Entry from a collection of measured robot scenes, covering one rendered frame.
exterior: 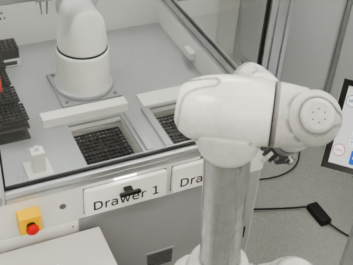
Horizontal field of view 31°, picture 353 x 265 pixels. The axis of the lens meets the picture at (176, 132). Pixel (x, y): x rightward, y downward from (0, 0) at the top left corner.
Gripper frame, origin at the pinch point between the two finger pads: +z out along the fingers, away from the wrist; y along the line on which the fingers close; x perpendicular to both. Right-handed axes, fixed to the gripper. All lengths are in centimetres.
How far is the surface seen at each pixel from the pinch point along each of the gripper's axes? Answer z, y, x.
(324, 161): 4.3, -15.1, -14.9
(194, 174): 15.7, 13.1, 17.7
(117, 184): 6.7, 28.3, 40.6
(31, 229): 1, 36, 70
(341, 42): 107, 10, -114
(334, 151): 2.6, -15.1, -19.1
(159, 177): 10.8, 20.7, 28.2
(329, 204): 127, -45, -50
